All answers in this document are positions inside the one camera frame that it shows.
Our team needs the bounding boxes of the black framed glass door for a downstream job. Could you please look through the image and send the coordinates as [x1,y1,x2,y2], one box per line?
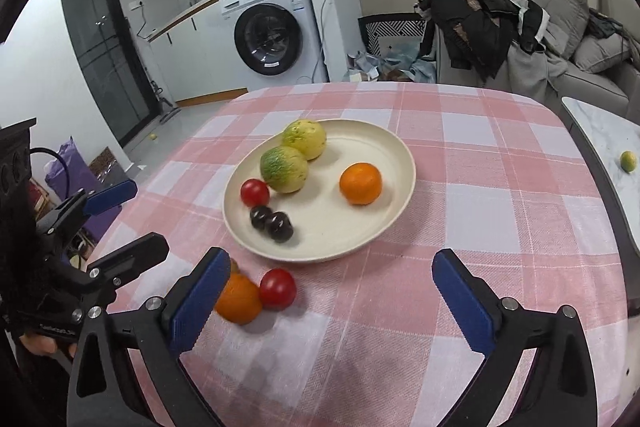
[58,0,158,148]

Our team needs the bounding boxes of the cream round plate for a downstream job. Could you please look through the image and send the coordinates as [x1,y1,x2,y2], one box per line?
[222,119,417,264]

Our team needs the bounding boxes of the light grey cushion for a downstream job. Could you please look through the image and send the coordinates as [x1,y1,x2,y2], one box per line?
[572,34,631,74]

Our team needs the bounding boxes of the bags on floor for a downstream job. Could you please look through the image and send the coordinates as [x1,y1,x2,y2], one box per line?
[347,42,436,84]

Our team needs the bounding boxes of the grey sofa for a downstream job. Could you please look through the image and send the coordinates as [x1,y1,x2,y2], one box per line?
[525,0,640,122]

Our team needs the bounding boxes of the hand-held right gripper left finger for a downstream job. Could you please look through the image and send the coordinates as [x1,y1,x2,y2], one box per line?
[66,247,232,427]

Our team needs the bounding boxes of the person's left hand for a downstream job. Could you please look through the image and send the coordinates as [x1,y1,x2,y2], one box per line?
[17,332,78,358]

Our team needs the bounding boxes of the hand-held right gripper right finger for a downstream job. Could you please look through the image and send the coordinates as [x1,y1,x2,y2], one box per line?
[432,248,598,427]

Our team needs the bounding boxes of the red cherry tomato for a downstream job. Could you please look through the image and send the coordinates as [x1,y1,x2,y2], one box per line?
[240,179,271,208]
[258,268,298,311]

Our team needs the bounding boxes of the orange tangerine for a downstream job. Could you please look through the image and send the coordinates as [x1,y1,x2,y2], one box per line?
[214,273,264,326]
[339,162,383,206]

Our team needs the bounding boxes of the white washing machine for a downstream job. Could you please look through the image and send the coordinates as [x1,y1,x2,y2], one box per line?
[218,0,326,92]

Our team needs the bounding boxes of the floor mop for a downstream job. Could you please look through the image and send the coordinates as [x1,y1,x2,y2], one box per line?
[150,79,182,124]

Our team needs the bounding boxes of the purple bag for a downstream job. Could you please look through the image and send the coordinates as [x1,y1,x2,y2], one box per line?
[45,137,123,248]

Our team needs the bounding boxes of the pile of dark clothes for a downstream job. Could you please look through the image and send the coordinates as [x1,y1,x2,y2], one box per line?
[414,0,551,82]

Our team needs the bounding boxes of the black patterned chair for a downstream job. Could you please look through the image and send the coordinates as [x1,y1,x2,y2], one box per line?
[358,13,430,58]

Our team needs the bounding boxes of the yellow-green passion fruit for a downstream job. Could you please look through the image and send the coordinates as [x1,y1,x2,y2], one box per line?
[259,146,309,194]

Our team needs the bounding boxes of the white kitchen counter cabinet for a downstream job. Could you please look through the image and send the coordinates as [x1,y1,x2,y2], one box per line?
[147,0,248,105]

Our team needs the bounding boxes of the pink checkered tablecloth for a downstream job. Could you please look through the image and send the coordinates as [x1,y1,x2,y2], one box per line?
[87,82,628,427]

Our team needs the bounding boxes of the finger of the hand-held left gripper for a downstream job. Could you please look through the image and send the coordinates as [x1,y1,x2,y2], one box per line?
[86,232,171,303]
[35,179,138,235]

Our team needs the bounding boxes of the thick black cable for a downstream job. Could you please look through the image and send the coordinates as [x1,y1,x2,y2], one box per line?
[30,148,76,202]

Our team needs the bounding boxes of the brown patterned box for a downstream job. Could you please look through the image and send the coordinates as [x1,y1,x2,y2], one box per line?
[89,147,122,182]

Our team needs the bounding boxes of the dark clothes on sofa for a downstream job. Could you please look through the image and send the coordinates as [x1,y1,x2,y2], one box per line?
[587,8,640,58]

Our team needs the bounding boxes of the large grey cushion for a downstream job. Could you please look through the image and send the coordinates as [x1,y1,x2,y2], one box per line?
[542,0,591,58]

